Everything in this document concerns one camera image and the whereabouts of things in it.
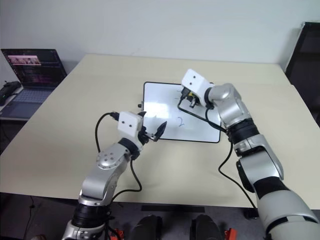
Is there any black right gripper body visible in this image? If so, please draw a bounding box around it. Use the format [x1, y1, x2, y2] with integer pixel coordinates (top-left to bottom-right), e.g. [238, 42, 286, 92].
[180, 86, 199, 101]

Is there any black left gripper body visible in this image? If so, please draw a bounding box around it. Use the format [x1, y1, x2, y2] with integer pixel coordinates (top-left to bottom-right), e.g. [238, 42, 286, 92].
[136, 126, 156, 146]

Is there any white black-framed whiteboard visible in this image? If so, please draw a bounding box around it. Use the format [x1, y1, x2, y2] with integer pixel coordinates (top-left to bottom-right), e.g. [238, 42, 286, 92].
[142, 81, 222, 144]

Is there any dark rounded shape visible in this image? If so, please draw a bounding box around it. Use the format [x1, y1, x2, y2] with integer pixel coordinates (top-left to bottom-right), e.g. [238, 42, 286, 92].
[129, 214, 164, 240]

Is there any open dark laptop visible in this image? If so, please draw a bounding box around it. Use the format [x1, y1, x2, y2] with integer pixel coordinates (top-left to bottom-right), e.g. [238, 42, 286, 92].
[0, 48, 68, 119]

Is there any black chair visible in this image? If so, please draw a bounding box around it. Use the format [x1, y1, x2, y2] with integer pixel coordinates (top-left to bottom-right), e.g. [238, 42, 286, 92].
[284, 21, 320, 116]

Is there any black table leg foot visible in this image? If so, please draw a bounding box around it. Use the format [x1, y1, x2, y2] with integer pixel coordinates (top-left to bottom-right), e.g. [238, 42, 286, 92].
[243, 208, 259, 221]

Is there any black handheld device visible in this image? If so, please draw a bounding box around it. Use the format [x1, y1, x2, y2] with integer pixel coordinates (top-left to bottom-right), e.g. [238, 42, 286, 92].
[0, 80, 21, 106]

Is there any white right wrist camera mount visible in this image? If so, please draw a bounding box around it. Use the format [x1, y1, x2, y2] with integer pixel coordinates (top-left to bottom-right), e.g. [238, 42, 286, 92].
[181, 68, 216, 105]

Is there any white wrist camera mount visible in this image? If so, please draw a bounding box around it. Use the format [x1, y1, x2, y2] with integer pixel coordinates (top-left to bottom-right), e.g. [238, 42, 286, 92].
[117, 111, 144, 146]
[181, 68, 216, 105]

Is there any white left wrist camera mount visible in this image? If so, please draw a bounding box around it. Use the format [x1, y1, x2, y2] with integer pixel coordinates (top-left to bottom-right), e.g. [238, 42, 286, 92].
[117, 111, 144, 146]

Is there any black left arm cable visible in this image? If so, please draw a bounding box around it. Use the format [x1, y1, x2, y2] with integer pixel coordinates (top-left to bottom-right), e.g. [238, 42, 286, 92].
[95, 111, 143, 194]

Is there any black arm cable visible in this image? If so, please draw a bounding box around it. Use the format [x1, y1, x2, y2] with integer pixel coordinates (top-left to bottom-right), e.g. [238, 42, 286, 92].
[177, 95, 258, 210]
[95, 111, 143, 194]

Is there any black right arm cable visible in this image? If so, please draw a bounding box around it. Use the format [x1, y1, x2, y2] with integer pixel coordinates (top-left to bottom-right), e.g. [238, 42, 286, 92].
[177, 95, 258, 210]

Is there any black table frame bar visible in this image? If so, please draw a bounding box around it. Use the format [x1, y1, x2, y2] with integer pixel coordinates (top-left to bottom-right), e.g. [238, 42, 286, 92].
[141, 204, 206, 213]

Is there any thin black floor cable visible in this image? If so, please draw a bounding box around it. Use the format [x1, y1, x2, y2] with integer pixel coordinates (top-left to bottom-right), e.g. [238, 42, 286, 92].
[26, 195, 42, 238]

